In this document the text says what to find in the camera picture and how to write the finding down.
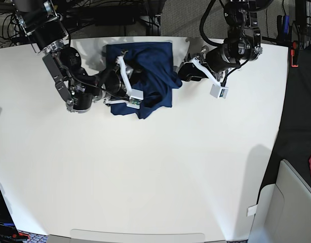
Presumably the blue long-sleeve shirt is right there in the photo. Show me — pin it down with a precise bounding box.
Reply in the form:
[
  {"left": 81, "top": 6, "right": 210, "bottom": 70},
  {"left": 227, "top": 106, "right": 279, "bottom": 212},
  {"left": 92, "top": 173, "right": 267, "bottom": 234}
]
[{"left": 106, "top": 42, "right": 182, "bottom": 119}]

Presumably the black box with label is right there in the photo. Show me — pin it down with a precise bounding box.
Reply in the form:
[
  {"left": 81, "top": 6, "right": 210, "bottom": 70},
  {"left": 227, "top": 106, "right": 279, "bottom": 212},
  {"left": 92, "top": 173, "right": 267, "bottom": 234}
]
[{"left": 0, "top": 190, "right": 17, "bottom": 242}]

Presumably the blue handled tool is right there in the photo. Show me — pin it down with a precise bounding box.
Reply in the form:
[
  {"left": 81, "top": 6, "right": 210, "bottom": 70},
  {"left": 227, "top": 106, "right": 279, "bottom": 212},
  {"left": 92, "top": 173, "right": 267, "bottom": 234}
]
[{"left": 277, "top": 15, "right": 289, "bottom": 43}]

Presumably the cardboard box edge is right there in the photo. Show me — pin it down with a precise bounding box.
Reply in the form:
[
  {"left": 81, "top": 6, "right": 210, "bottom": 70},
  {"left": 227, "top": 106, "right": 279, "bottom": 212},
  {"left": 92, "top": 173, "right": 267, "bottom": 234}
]
[{"left": 47, "top": 234, "right": 71, "bottom": 243}]

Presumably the black power supply box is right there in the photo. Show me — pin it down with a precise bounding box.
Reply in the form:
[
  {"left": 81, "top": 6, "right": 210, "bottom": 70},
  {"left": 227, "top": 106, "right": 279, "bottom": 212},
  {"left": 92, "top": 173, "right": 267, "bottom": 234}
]
[{"left": 95, "top": 12, "right": 139, "bottom": 26}]

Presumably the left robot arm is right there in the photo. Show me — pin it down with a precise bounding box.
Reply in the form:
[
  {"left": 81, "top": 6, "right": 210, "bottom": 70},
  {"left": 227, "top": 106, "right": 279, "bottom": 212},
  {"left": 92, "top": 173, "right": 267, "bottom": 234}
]
[{"left": 188, "top": 1, "right": 272, "bottom": 98}]

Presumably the beige plastic bin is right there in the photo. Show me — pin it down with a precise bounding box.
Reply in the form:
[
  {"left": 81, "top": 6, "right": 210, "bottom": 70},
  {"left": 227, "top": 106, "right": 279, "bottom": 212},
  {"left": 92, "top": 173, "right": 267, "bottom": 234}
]
[{"left": 248, "top": 159, "right": 311, "bottom": 242}]

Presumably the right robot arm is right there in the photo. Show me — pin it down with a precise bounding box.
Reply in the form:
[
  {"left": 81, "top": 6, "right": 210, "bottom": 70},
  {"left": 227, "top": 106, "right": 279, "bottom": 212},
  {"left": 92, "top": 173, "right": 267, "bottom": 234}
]
[{"left": 14, "top": 1, "right": 183, "bottom": 119}]

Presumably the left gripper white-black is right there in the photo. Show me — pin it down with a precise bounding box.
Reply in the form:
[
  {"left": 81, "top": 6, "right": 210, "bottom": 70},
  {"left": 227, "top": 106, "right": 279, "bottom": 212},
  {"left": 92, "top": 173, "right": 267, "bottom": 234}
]
[{"left": 178, "top": 45, "right": 241, "bottom": 99}]

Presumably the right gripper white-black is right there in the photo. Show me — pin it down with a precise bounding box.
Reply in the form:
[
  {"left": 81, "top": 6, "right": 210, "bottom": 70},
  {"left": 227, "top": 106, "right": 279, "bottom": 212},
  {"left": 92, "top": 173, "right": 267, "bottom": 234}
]
[{"left": 100, "top": 50, "right": 144, "bottom": 109}]

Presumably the red clamp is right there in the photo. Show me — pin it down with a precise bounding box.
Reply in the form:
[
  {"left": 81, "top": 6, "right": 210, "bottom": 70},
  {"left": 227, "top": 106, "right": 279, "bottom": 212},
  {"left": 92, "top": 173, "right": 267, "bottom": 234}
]
[{"left": 291, "top": 40, "right": 300, "bottom": 67}]

